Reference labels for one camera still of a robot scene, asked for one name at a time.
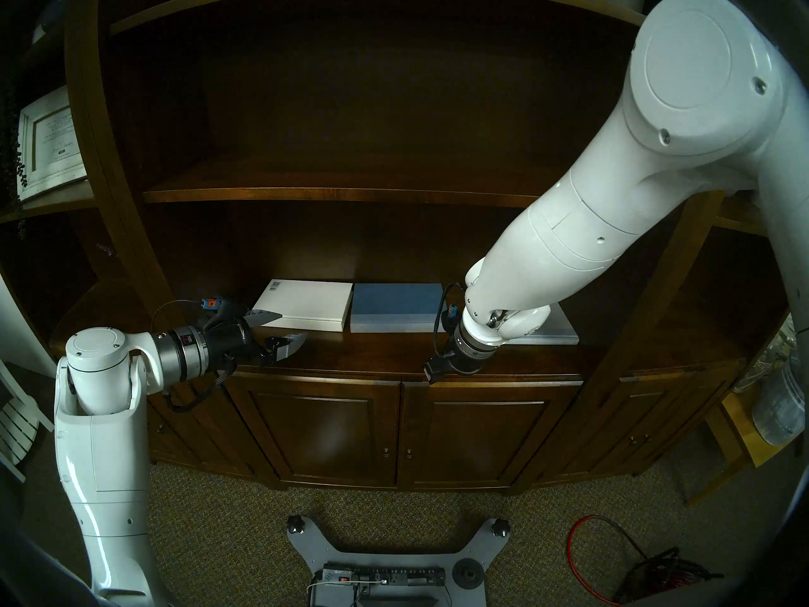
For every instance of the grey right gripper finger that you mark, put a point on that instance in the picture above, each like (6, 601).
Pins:
(431, 373)

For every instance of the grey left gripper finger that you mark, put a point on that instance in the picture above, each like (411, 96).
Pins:
(287, 346)
(260, 317)

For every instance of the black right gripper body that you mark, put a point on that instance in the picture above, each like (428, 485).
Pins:
(455, 362)

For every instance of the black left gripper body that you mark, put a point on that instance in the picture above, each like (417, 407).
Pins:
(231, 346)

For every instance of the blue hardcover book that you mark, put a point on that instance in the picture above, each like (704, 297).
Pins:
(395, 305)

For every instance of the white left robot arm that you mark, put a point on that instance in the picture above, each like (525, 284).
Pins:
(107, 435)

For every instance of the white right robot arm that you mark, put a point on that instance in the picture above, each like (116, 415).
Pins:
(632, 201)

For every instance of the white book with barcode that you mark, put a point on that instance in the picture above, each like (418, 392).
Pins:
(310, 302)

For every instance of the white book with grey spine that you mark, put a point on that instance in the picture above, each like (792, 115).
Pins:
(550, 331)

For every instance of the black star knob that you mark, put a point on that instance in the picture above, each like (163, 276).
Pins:
(501, 527)
(295, 523)

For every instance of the black round base disc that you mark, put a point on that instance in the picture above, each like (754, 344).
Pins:
(468, 574)

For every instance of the grey power strip box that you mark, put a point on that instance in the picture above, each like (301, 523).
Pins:
(382, 577)

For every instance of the dark wooden bookshelf cabinet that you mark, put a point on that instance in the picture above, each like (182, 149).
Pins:
(316, 106)

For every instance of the white slatted chair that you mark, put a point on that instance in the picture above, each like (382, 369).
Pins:
(16, 422)

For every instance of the white framed certificate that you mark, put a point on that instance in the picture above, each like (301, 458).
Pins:
(54, 144)

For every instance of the dark hanging vine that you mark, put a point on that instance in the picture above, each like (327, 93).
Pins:
(12, 163)

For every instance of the light wooden side table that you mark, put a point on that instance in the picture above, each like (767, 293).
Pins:
(739, 435)

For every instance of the clear glass jar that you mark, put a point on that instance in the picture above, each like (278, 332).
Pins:
(768, 359)

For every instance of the grey ribbed bucket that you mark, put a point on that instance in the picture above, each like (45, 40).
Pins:
(777, 403)

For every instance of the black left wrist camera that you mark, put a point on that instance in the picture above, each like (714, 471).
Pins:
(221, 310)

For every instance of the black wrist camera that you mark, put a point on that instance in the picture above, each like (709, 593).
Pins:
(221, 310)
(452, 315)

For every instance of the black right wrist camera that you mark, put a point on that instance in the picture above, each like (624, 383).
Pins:
(452, 315)

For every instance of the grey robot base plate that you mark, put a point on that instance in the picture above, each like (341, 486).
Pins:
(392, 545)

